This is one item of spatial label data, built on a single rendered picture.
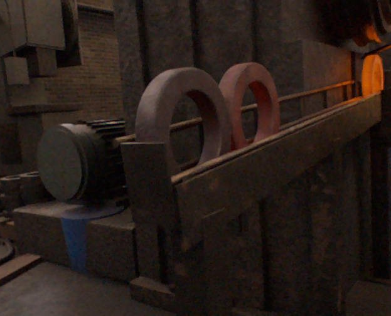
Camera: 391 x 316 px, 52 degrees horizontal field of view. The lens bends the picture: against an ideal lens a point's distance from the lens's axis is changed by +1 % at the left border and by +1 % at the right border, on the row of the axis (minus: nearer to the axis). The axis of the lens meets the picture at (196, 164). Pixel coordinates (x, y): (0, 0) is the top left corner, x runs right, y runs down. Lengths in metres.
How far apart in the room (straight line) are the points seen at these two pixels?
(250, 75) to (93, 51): 7.90
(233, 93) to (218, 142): 0.09
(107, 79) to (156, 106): 8.18
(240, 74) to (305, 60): 0.51
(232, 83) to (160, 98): 0.19
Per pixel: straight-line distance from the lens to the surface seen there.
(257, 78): 0.73
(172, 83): 0.53
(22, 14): 5.28
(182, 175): 0.51
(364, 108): 1.31
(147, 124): 0.50
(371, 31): 1.48
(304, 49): 1.16
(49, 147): 2.05
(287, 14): 1.21
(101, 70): 8.61
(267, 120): 0.78
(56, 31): 5.56
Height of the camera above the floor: 0.71
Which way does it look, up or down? 8 degrees down
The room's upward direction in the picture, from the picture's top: 4 degrees counter-clockwise
